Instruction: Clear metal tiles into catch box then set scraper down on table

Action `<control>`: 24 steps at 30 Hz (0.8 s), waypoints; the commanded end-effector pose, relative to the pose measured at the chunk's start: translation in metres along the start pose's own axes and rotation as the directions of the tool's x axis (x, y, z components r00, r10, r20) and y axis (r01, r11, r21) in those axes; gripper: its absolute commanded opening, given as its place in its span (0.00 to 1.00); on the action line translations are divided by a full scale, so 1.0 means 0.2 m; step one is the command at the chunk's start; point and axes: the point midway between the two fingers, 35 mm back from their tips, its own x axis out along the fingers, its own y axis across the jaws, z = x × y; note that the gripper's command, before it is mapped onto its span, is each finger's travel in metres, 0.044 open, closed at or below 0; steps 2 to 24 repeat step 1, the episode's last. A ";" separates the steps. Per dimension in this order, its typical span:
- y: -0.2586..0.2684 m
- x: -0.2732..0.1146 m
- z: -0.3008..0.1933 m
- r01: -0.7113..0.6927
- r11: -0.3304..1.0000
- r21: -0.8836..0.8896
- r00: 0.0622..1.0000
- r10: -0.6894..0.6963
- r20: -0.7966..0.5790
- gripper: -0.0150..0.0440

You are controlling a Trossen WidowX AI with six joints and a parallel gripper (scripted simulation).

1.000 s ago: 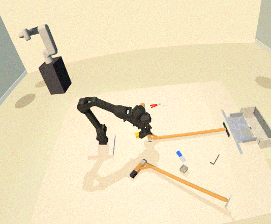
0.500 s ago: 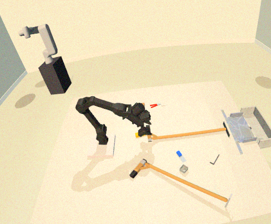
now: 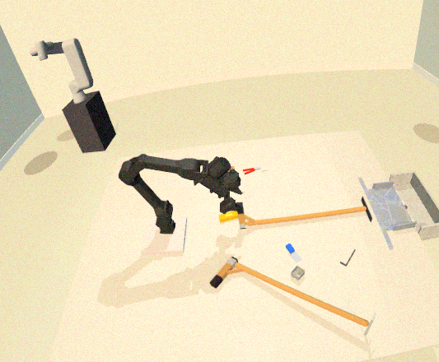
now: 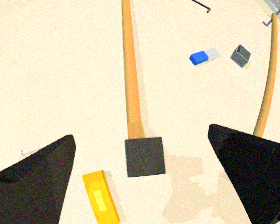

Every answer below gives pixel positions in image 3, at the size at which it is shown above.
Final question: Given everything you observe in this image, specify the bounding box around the long-handled scraper with black blade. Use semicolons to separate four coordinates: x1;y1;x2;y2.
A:
237;196;373;229

